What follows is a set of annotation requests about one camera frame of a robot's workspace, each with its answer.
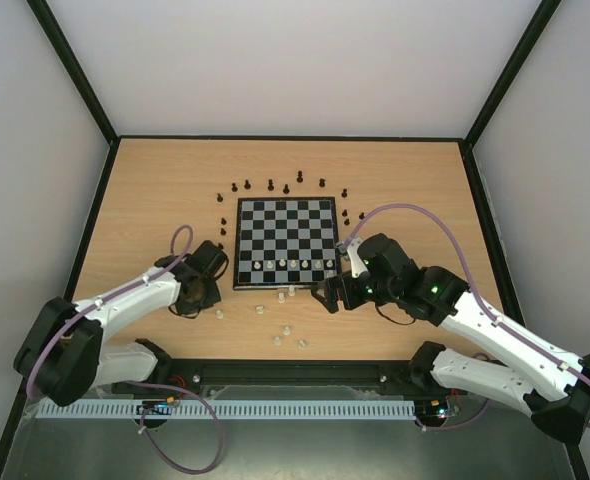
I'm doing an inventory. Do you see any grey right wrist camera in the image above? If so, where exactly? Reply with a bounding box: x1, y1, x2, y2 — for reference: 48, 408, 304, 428
336, 237, 362, 261

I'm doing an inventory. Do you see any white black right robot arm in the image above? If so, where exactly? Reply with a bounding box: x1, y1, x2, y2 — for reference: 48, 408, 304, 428
311, 234, 590, 445

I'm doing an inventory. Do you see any black white chessboard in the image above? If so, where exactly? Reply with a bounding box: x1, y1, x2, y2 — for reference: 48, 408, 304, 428
233, 197, 342, 291

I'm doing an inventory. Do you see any black rear left frame post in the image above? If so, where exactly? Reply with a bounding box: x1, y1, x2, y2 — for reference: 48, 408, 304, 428
24, 0, 121, 146

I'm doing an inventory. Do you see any black rear right frame post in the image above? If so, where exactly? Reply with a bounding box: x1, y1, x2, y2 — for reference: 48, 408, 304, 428
464, 0, 564, 149

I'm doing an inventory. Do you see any white slotted cable duct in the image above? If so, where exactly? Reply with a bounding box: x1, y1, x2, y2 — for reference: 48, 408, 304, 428
35, 399, 416, 421

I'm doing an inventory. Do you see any black front frame rail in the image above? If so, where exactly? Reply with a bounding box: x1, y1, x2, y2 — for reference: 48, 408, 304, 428
27, 357, 556, 396

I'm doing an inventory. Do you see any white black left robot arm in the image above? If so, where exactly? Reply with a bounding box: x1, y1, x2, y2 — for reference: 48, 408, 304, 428
13, 241, 229, 406

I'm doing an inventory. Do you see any black frame post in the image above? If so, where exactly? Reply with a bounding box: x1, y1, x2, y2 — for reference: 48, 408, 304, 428
464, 0, 564, 149
24, 0, 121, 146

